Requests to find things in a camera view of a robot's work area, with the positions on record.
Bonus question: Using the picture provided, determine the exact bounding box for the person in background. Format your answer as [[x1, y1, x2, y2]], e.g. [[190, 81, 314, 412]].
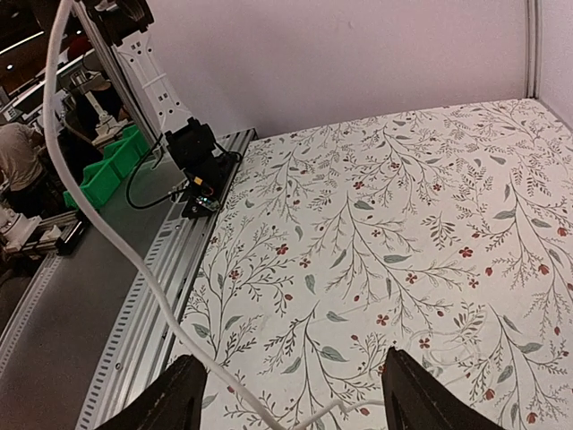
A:
[[1, 123, 60, 218]]

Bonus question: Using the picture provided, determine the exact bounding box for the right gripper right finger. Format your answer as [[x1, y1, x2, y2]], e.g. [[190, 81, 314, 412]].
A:
[[381, 347, 499, 430]]

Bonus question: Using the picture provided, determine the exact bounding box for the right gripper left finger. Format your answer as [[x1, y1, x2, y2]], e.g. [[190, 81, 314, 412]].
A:
[[98, 355, 207, 430]]

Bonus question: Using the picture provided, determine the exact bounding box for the aluminium front rail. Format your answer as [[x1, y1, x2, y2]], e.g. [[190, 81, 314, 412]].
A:
[[0, 127, 259, 430]]

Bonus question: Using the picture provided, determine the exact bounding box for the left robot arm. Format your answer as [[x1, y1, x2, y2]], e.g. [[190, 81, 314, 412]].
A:
[[84, 1, 224, 199]]

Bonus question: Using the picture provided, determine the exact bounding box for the left aluminium frame post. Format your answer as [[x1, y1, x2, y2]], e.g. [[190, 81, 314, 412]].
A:
[[525, 0, 543, 99]]

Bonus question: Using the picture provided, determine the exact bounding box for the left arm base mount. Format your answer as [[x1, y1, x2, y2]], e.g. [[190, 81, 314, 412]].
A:
[[179, 151, 243, 219]]

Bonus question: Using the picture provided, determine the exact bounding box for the green plastic bin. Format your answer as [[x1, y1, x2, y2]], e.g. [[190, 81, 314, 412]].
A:
[[80, 125, 150, 210]]

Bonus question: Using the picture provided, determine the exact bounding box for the thick white cable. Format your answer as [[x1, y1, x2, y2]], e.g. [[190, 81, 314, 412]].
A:
[[42, 0, 386, 430]]

